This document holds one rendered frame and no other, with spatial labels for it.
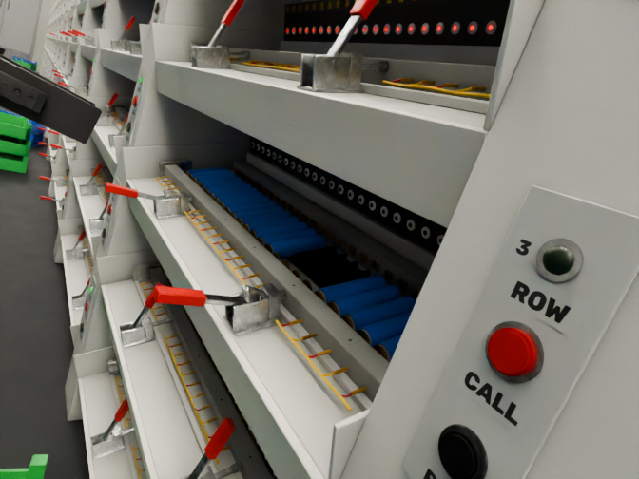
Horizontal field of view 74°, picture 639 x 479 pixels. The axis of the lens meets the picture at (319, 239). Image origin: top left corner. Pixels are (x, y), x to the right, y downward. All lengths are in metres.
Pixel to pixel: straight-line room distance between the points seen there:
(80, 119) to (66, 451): 0.65
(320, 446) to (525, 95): 0.20
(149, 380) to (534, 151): 0.51
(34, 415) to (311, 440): 0.76
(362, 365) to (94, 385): 0.66
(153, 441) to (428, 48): 0.49
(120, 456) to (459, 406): 0.63
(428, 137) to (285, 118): 0.14
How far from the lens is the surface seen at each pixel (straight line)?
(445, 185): 0.20
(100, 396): 0.86
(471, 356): 0.17
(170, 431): 0.52
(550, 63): 0.18
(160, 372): 0.60
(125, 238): 0.78
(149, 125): 0.74
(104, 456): 0.76
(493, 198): 0.17
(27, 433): 0.94
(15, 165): 2.50
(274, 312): 0.35
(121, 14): 1.43
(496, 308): 0.17
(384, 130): 0.23
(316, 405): 0.29
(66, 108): 0.38
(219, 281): 0.41
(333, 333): 0.30
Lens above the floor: 0.63
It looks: 13 degrees down
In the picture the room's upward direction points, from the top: 20 degrees clockwise
